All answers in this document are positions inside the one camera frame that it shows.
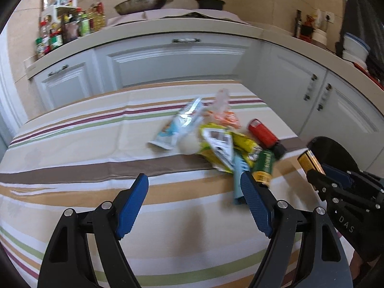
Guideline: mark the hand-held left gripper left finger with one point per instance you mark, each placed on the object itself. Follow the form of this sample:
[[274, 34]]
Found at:
[[132, 207]]

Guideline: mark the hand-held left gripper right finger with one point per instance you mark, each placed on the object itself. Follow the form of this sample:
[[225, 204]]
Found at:
[[256, 204]]

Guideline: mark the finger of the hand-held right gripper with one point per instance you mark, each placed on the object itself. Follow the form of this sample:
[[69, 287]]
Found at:
[[319, 183], [337, 174]]

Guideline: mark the black trash bin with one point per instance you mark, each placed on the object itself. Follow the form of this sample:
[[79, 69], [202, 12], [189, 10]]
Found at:
[[336, 151]]

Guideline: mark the yellow bottle black cap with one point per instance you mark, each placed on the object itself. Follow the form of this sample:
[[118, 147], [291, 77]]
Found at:
[[309, 160]]

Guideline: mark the yellow wrapper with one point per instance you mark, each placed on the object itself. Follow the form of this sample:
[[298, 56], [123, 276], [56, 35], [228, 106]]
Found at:
[[244, 144]]

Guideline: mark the orange printed clear plastic bag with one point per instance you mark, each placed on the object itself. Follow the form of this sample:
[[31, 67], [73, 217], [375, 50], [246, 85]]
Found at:
[[223, 111]]

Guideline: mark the person's right hand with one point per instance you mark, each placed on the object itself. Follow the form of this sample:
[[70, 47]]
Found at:
[[357, 267]]

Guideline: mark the blue tube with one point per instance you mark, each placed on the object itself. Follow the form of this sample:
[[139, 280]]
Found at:
[[240, 171]]

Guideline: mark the green bottle black cap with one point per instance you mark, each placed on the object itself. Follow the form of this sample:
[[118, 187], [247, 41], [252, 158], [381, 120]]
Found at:
[[264, 165]]

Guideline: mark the white cabinet door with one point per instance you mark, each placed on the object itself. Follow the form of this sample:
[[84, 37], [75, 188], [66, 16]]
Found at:
[[285, 84], [351, 114], [69, 87]]

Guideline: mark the red bottle black cap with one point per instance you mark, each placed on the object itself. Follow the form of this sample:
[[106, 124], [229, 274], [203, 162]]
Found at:
[[262, 133]]

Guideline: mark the yellow white printed packet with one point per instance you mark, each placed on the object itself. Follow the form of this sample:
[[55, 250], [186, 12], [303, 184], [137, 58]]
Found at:
[[219, 144]]

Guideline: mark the white crumpled tissue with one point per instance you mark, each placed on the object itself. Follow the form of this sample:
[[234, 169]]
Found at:
[[189, 144]]

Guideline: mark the striped tablecloth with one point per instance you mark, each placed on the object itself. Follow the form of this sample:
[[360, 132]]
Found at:
[[90, 132]]

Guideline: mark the blue white foil wrapper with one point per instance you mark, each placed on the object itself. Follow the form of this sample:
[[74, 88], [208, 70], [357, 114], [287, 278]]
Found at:
[[177, 123]]

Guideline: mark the red kitchen utensil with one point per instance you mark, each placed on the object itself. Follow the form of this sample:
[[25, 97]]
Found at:
[[369, 73]]

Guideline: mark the white plain bowl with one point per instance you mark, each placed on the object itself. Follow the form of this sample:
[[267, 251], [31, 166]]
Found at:
[[354, 57]]

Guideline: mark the white bowl blue rim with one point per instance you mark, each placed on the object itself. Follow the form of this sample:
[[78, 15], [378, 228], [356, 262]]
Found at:
[[357, 43]]

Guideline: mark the white jar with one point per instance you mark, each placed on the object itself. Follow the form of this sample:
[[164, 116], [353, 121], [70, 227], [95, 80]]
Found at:
[[320, 37]]

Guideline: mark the wide white cabinet front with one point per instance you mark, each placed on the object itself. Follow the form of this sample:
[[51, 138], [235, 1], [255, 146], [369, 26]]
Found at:
[[180, 63]]

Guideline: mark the dark oil bottle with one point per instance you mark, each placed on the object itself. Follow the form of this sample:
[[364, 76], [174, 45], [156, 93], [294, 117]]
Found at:
[[298, 25]]

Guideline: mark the dark curtain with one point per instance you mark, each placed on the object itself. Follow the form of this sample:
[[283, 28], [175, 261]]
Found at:
[[366, 6]]

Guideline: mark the group of condiment bottles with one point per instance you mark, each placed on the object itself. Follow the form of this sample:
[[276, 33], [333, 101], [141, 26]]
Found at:
[[84, 24]]

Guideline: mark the beige stove cover sheet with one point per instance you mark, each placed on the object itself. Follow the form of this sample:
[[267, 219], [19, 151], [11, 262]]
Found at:
[[168, 13]]

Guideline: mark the black lidded pot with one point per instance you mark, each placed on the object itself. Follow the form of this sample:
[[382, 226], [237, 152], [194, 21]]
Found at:
[[210, 3]]

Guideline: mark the white spice rack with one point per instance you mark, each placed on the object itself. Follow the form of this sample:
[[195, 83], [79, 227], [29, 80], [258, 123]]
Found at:
[[64, 8]]

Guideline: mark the white wall outlet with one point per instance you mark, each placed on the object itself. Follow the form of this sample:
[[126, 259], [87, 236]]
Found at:
[[330, 17]]

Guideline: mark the white door frame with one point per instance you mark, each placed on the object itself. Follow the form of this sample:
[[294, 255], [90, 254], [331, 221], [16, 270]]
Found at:
[[7, 96]]

